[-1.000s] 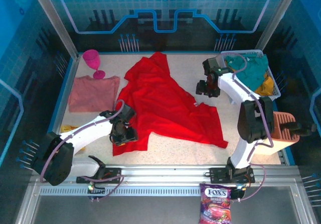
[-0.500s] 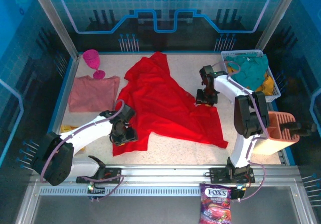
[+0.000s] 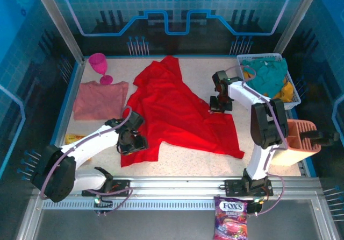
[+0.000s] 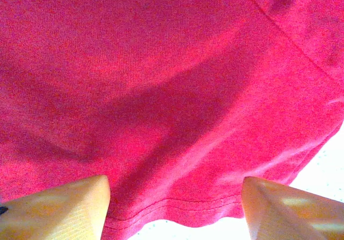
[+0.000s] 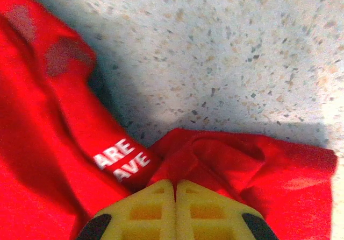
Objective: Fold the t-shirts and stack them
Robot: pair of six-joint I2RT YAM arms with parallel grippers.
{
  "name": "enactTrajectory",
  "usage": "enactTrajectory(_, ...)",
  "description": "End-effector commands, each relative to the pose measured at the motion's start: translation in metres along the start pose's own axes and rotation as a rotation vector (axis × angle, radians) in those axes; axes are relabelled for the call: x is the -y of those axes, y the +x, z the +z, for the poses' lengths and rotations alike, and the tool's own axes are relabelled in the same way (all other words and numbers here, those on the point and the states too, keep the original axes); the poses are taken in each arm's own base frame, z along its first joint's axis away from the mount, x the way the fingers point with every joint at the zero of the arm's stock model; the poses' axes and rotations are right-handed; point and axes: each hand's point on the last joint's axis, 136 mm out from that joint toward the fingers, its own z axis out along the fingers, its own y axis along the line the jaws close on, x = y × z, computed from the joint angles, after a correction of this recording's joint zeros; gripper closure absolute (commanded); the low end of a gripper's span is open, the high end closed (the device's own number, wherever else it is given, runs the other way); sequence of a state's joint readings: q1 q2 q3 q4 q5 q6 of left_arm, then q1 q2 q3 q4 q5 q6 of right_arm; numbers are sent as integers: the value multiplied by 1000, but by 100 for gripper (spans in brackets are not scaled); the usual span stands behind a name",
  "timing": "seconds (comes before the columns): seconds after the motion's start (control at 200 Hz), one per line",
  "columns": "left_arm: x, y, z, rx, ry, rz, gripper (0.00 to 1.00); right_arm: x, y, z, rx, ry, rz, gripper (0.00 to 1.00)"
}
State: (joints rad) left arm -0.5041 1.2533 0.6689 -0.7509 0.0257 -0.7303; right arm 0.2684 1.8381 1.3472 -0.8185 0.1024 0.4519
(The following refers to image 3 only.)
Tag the orange plastic slotted holder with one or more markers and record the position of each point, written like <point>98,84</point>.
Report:
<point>295,143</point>

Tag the purple Fox's candy bag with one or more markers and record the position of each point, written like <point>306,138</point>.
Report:
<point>231,221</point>

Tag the aluminium frame rail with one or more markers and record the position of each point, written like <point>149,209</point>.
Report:
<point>174,189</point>

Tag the white plastic basket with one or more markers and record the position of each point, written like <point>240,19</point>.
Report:
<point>294,101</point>

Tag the yellow snack bag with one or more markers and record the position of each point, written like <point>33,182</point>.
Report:
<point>74,139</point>

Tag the magenta plastic goblet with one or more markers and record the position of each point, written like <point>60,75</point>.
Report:
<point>99,63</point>

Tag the aluminium frame post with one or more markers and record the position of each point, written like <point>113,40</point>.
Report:
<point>297,16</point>
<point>59,22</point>

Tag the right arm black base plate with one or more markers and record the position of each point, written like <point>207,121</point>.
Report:
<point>232,187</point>

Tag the pink folded t-shirt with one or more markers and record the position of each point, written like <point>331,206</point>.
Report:
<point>96,100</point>

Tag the teal t-shirt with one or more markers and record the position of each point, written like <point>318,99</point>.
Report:
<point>268,76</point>

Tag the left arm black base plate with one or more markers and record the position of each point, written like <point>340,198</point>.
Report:
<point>121,187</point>

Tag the yellow t-shirt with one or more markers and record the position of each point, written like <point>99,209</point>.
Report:
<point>286,93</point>

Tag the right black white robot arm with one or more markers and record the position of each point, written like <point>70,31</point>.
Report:
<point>268,127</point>

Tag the red t-shirt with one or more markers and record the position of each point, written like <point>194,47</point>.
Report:
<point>174,111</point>

